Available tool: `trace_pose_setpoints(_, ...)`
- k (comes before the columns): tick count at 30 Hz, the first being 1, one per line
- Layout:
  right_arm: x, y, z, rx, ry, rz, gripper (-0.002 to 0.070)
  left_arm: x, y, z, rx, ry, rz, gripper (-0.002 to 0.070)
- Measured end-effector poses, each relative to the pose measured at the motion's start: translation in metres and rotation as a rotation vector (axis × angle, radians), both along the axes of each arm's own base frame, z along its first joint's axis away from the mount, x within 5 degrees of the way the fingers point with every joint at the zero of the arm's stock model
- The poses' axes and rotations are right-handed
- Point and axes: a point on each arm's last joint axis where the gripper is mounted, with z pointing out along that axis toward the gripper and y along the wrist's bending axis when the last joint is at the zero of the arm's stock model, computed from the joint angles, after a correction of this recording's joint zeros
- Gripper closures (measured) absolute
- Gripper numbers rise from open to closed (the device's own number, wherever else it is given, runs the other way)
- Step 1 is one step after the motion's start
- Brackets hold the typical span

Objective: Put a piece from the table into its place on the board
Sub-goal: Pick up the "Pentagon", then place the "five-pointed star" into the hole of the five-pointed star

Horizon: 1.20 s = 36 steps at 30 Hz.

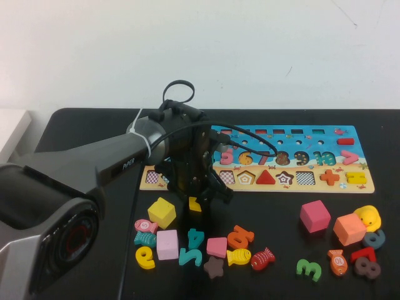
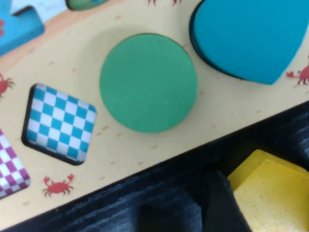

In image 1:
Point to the red minus sign piece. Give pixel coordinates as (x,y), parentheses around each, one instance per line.
(345,141)

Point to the teal striped fish piece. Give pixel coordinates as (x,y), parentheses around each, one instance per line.
(144,239)

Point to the red number seven piece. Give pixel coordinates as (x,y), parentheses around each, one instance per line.
(360,253)

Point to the orange number ten piece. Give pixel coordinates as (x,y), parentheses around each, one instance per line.
(246,234)

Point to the green number three piece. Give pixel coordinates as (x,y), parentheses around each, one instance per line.
(316,270)

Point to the brown star piece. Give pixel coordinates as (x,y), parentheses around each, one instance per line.
(213,267)

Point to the yellow equals sign piece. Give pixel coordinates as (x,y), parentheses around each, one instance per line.
(355,178)

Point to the lilac wooden cube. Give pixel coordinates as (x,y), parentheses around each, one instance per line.
(167,246)

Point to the teal number four piece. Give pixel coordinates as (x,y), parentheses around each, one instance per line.
(193,238)

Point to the magenta wooden cube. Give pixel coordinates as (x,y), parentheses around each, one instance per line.
(314,215)

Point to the yellow fish piece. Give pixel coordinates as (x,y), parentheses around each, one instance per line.
(238,257)

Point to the pink number five piece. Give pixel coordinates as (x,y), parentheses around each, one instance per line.
(225,160)

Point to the yellow pentagon piece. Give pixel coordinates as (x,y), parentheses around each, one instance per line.
(195,203)

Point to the white cabinet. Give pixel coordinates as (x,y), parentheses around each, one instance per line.
(12,131)

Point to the pink fish number five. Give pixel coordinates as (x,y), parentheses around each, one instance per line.
(144,226)

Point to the yellow rubber duck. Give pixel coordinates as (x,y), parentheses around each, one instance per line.
(367,217)

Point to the yellow number six piece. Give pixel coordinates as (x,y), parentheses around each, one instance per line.
(150,264)

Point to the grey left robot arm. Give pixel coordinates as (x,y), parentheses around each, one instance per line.
(78,162)

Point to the pink trapezoid piece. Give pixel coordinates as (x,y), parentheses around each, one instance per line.
(216,247)

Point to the orange fish number ten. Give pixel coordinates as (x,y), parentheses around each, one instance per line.
(338,266)

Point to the red fish piece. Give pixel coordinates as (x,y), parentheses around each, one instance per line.
(262,260)

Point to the red triangle piece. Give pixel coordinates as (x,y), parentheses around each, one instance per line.
(266,180)

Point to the orange plus sign piece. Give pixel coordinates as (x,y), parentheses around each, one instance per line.
(329,177)

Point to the salmon wooden cube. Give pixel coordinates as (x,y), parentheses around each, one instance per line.
(348,230)

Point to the teal number two piece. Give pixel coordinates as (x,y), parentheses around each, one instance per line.
(197,255)

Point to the pink greater-than sign piece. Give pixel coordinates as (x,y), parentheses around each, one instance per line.
(354,157)

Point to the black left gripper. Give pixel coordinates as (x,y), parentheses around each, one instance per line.
(193,162)

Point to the blue-grey number nine piece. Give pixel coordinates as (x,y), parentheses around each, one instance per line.
(381,236)

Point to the yellow wooden cube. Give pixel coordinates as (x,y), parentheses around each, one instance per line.
(161,211)

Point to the white zip tie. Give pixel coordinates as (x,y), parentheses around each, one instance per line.
(140,134)

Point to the brown number eight piece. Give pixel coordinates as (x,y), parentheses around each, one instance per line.
(367,267)

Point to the colourful wooden puzzle board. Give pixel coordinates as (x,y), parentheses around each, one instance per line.
(312,137)

